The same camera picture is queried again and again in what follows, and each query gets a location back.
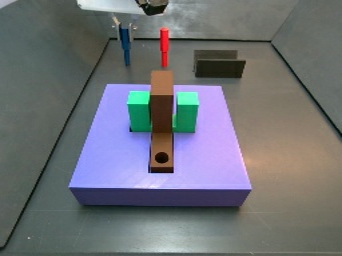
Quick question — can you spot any purple base board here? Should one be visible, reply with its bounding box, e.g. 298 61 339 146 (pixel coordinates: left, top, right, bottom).
69 84 251 206

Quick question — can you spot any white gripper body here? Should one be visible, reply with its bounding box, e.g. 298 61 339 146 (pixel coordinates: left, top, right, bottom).
75 0 171 17

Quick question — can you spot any brown L-shaped block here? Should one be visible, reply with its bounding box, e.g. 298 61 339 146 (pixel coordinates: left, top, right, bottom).
149 71 173 173

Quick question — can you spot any green U-shaped block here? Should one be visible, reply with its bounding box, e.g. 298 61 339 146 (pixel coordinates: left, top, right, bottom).
127 91 199 133

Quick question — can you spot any blue peg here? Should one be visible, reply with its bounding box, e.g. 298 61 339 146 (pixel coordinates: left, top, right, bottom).
119 28 131 66

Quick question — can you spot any black block stand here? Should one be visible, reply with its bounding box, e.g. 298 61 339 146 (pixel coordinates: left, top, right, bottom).
194 50 246 78

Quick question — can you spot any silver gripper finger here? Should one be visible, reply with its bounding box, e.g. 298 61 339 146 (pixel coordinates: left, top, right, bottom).
112 15 121 41
128 23 135 42

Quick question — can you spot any red peg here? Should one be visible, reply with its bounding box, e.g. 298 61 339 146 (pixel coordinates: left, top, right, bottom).
160 27 169 67

